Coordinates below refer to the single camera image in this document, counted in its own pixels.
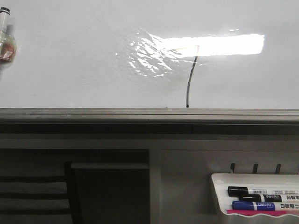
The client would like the black capped marker middle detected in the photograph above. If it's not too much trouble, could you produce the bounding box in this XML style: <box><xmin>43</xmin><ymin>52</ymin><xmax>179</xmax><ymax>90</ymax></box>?
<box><xmin>239</xmin><ymin>194</ymin><xmax>299</xmax><ymax>203</ymax></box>

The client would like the grey whiteboard bottom frame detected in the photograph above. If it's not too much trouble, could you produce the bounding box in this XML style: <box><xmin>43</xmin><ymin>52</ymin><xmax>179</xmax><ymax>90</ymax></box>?
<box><xmin>0</xmin><ymin>108</ymin><xmax>299</xmax><ymax>136</ymax></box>

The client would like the black capped marker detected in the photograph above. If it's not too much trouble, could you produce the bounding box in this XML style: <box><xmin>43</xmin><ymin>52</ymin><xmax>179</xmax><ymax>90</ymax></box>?
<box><xmin>228</xmin><ymin>186</ymin><xmax>299</xmax><ymax>197</ymax></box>
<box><xmin>239</xmin><ymin>194</ymin><xmax>299</xmax><ymax>203</ymax></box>

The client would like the black hook middle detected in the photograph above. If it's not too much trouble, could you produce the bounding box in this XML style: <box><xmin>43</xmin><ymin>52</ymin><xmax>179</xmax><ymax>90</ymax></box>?
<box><xmin>252</xmin><ymin>163</ymin><xmax>258</xmax><ymax>174</ymax></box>

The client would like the white plastic marker tray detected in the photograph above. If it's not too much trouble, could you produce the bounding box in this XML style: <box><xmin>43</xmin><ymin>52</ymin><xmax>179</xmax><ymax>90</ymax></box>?
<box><xmin>211</xmin><ymin>173</ymin><xmax>299</xmax><ymax>224</ymax></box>

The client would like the black hook left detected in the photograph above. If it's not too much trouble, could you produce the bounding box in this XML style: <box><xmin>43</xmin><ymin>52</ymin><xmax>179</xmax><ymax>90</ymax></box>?
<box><xmin>230</xmin><ymin>163</ymin><xmax>235</xmax><ymax>174</ymax></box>

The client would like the black hook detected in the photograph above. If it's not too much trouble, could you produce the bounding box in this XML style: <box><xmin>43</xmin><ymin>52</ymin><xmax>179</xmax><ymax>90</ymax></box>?
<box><xmin>275</xmin><ymin>164</ymin><xmax>281</xmax><ymax>175</ymax></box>
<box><xmin>230</xmin><ymin>163</ymin><xmax>235</xmax><ymax>174</ymax></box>
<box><xmin>252</xmin><ymin>163</ymin><xmax>258</xmax><ymax>174</ymax></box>

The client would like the blue capped marker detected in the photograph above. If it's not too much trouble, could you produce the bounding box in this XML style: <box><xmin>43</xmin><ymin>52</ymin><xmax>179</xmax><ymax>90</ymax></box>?
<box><xmin>232</xmin><ymin>201</ymin><xmax>299</xmax><ymax>211</ymax></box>

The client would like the black hook right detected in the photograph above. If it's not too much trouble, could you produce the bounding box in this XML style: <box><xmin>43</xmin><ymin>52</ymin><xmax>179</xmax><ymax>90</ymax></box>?
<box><xmin>275</xmin><ymin>164</ymin><xmax>281</xmax><ymax>175</ymax></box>

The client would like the white whiteboard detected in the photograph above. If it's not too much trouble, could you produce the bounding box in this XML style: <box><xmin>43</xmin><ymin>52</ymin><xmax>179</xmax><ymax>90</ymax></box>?
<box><xmin>0</xmin><ymin>0</ymin><xmax>299</xmax><ymax>109</ymax></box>

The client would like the black capped marker upper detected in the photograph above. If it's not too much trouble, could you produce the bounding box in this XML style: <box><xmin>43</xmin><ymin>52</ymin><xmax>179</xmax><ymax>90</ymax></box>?
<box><xmin>228</xmin><ymin>186</ymin><xmax>299</xmax><ymax>197</ymax></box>

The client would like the white whiteboard marker with tape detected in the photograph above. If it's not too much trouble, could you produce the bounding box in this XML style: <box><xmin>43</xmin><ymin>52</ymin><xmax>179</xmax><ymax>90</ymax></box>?
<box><xmin>0</xmin><ymin>7</ymin><xmax>16</xmax><ymax>62</ymax></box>

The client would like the black chair back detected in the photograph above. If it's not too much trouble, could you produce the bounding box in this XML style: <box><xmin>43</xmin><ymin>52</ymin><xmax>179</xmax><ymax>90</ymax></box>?
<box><xmin>0</xmin><ymin>161</ymin><xmax>83</xmax><ymax>224</ymax></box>

